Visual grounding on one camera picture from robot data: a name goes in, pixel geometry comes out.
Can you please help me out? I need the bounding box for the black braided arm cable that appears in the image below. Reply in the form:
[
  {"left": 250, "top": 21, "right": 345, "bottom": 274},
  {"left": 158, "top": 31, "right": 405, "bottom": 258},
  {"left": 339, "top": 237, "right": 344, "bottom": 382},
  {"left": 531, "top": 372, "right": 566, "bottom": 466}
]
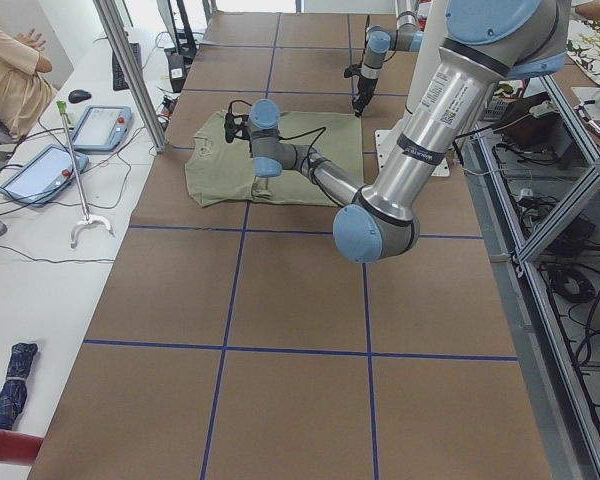
[{"left": 227, "top": 98, "right": 328, "bottom": 186}]

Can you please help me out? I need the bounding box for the olive green long-sleeve shirt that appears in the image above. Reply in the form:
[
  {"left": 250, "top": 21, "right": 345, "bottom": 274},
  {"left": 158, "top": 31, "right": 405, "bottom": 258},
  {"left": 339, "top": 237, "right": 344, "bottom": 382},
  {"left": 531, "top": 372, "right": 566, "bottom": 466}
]
[{"left": 184, "top": 109, "right": 364, "bottom": 207}]

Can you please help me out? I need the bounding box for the aluminium frame post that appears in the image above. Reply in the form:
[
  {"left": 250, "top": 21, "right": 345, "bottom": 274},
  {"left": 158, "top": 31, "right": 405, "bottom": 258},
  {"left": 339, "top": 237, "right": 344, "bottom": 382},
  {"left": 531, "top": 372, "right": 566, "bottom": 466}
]
[{"left": 93, "top": 0, "right": 167, "bottom": 153}]

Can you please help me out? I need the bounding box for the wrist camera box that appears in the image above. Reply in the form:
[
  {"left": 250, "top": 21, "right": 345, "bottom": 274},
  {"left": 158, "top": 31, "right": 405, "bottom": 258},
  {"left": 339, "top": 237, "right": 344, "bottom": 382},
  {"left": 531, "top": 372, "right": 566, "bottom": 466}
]
[{"left": 343, "top": 64, "right": 361, "bottom": 78}]

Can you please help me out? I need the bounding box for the black computer mouse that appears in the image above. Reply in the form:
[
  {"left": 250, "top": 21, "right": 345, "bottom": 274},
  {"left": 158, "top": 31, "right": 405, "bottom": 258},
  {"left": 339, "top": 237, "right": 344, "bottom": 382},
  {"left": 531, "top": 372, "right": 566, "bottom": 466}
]
[{"left": 68, "top": 89, "right": 92, "bottom": 104}]

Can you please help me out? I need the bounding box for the blue teach pendant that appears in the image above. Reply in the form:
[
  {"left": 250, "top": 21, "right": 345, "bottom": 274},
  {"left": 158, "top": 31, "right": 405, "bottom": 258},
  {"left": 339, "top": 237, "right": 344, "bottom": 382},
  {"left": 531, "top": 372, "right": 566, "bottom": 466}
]
[
  {"left": 0, "top": 145, "right": 74, "bottom": 206},
  {"left": 72, "top": 105, "right": 133, "bottom": 154}
]

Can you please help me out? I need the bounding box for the folded dark blue umbrella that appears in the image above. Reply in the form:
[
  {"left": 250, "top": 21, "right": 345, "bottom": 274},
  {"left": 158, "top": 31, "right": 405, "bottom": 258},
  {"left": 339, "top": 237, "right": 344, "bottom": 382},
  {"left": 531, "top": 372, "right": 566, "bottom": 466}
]
[{"left": 0, "top": 342, "right": 38, "bottom": 430}]

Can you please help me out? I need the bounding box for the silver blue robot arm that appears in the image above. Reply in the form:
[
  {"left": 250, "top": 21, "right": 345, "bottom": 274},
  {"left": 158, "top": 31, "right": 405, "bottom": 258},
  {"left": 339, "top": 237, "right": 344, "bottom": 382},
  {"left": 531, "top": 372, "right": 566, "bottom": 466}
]
[
  {"left": 344, "top": 0, "right": 424, "bottom": 117},
  {"left": 224, "top": 1, "right": 571, "bottom": 263}
]

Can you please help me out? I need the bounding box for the red cylinder tube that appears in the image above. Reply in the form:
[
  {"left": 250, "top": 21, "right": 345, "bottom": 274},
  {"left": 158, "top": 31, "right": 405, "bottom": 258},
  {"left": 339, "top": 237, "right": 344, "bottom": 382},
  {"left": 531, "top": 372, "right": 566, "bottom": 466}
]
[{"left": 0, "top": 429, "right": 44, "bottom": 466}]

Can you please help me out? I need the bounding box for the black keyboard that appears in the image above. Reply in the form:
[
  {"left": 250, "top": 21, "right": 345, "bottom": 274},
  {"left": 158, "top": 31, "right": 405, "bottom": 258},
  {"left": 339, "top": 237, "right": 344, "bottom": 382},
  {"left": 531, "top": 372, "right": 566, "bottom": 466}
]
[{"left": 111, "top": 41, "right": 143, "bottom": 92}]

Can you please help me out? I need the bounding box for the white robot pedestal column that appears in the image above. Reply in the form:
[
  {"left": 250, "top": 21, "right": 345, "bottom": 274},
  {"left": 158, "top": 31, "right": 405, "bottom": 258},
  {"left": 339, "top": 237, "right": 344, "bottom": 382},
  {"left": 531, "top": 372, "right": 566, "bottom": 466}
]
[{"left": 374, "top": 0, "right": 448, "bottom": 172}]

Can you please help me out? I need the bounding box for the near blue teach pendant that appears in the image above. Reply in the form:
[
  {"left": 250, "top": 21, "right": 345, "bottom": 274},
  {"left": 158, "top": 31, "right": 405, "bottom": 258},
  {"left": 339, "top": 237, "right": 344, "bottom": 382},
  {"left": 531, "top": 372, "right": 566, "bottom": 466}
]
[{"left": 0, "top": 145, "right": 74, "bottom": 206}]

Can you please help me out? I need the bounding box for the seated person in beige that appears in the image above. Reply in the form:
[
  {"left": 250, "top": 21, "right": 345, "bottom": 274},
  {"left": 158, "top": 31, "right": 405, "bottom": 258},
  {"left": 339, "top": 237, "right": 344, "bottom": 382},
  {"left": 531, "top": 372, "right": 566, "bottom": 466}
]
[{"left": 0, "top": 29, "right": 57, "bottom": 141}]

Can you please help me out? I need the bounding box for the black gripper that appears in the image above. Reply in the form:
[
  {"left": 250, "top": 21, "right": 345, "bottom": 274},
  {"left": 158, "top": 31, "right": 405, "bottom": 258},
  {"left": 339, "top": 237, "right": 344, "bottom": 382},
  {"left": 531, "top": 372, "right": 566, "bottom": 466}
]
[
  {"left": 352, "top": 74, "right": 378, "bottom": 117},
  {"left": 224, "top": 112, "right": 250, "bottom": 144}
]

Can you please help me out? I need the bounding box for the metal reacher grabber stick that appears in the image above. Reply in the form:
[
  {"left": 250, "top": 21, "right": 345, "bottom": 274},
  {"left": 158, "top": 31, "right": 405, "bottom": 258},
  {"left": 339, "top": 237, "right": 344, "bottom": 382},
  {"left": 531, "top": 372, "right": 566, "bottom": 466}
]
[{"left": 56, "top": 101, "right": 114, "bottom": 249}]

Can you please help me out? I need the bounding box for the far blue teach pendant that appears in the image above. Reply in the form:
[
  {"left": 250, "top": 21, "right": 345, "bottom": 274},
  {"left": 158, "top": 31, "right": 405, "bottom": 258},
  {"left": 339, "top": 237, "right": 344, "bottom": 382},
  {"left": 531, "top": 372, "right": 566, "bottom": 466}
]
[{"left": 72, "top": 105, "right": 133, "bottom": 154}]

